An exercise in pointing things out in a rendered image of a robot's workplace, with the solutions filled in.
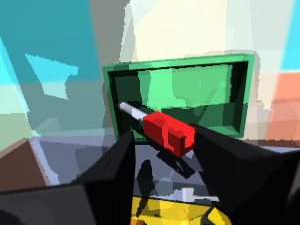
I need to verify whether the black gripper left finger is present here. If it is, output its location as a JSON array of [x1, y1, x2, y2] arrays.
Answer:
[[0, 131, 136, 225]]

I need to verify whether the yellow chock with orange handle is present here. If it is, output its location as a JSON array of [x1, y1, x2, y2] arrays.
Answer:
[[130, 195, 212, 225]]

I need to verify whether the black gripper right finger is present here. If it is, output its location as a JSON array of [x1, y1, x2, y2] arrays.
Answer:
[[188, 123, 300, 225]]

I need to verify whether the red-headed metal pin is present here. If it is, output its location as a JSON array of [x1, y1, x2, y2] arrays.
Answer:
[[118, 101, 196, 158]]

